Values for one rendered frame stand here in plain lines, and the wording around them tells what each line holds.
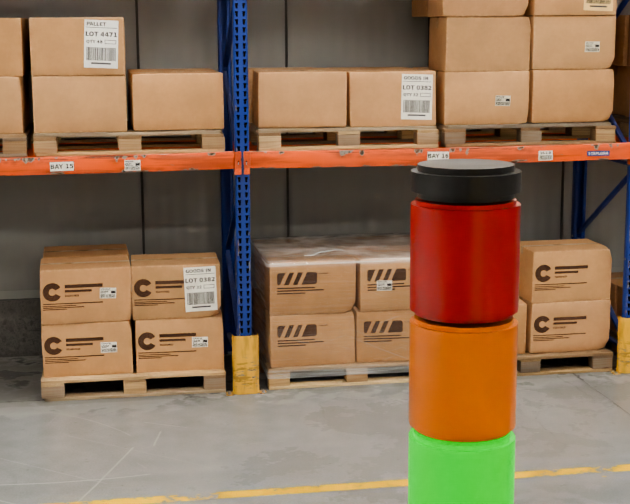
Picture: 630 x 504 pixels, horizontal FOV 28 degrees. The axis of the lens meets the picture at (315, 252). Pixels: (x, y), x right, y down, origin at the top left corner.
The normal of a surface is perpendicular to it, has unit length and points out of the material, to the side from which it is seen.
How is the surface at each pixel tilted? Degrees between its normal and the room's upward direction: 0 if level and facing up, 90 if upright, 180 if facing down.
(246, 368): 90
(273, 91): 89
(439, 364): 90
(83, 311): 91
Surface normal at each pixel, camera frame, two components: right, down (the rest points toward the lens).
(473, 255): 0.02, 0.18
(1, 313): 0.10, -0.66
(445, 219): -0.48, 0.16
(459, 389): -0.24, 0.18
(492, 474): 0.51, 0.15
